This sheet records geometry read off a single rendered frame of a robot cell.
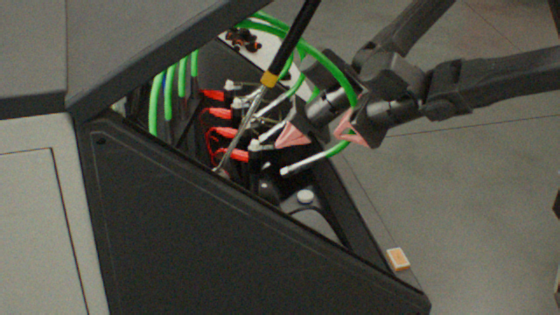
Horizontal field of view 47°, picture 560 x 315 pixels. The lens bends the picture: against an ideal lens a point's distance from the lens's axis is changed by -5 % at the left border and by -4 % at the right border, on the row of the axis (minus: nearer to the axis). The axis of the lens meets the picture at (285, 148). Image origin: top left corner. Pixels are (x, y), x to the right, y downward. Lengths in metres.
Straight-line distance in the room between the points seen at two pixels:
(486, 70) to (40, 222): 0.66
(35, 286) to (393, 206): 2.16
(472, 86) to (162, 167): 0.46
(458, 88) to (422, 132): 2.48
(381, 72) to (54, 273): 0.57
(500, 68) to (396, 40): 0.33
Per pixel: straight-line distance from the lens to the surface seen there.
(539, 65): 0.96
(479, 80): 0.99
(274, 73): 0.87
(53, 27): 0.96
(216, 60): 1.57
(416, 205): 3.00
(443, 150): 3.38
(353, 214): 1.50
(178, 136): 1.41
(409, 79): 1.04
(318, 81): 1.24
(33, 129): 0.84
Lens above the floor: 1.90
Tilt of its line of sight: 36 degrees down
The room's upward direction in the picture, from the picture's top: 3 degrees clockwise
